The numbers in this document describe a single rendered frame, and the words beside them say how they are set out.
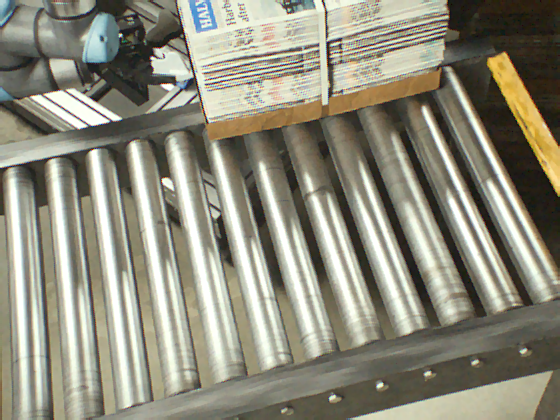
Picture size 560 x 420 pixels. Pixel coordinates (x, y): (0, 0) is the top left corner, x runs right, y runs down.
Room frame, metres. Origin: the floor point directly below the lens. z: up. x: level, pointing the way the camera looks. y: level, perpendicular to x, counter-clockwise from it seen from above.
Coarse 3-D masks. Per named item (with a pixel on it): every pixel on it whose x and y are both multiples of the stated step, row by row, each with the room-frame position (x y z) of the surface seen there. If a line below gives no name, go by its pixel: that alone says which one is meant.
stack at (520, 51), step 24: (480, 24) 1.24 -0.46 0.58; (504, 24) 1.23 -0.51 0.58; (528, 24) 1.22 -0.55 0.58; (552, 24) 1.21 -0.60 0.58; (504, 48) 1.23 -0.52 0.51; (528, 48) 1.22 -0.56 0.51; (552, 48) 1.20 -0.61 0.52; (528, 72) 1.22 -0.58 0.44; (552, 72) 1.20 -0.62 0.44; (552, 96) 1.21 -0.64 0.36; (504, 120) 1.23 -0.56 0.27; (552, 120) 1.20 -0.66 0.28; (504, 144) 1.22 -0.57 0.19; (528, 144) 1.21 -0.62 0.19; (528, 168) 1.20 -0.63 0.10; (552, 192) 1.18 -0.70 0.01
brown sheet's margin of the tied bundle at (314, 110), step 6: (336, 96) 0.87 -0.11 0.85; (342, 96) 0.87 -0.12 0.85; (312, 102) 0.87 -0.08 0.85; (318, 102) 0.87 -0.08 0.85; (330, 102) 0.87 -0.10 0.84; (336, 102) 0.87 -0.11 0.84; (342, 102) 0.87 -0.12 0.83; (306, 108) 0.86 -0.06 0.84; (312, 108) 0.87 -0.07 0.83; (318, 108) 0.87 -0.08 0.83; (324, 108) 0.87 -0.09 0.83; (330, 108) 0.87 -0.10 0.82; (336, 108) 0.87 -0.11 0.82; (342, 108) 0.87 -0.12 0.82; (306, 114) 0.87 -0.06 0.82; (312, 114) 0.87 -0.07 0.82; (318, 114) 0.87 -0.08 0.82; (324, 114) 0.87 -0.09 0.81; (330, 114) 0.87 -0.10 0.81
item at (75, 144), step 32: (448, 64) 0.95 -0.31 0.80; (480, 64) 0.95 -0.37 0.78; (480, 96) 0.95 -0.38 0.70; (96, 128) 0.92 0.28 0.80; (128, 128) 0.91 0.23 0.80; (160, 128) 0.90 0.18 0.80; (192, 128) 0.90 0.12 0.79; (320, 128) 0.92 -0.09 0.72; (0, 160) 0.88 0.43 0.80; (32, 160) 0.87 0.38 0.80; (160, 160) 0.89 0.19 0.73; (0, 192) 0.86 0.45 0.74
